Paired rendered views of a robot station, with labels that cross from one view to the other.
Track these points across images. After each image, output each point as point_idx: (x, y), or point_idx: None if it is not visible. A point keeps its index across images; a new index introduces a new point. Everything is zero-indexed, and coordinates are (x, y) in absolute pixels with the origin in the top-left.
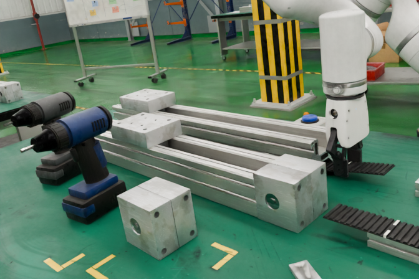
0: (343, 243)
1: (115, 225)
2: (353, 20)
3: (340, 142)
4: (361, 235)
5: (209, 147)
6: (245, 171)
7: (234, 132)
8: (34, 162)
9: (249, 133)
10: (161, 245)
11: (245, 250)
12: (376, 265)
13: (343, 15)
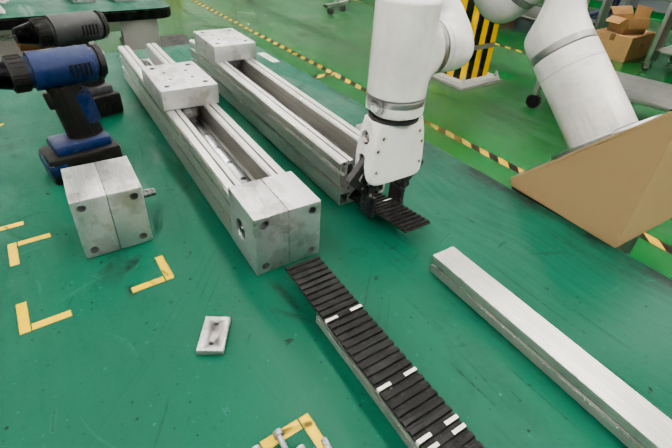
0: (293, 307)
1: None
2: (413, 12)
3: (365, 176)
4: None
5: (228, 132)
6: (230, 180)
7: (279, 119)
8: None
9: (291, 125)
10: (90, 243)
11: (183, 277)
12: (303, 352)
13: (399, 0)
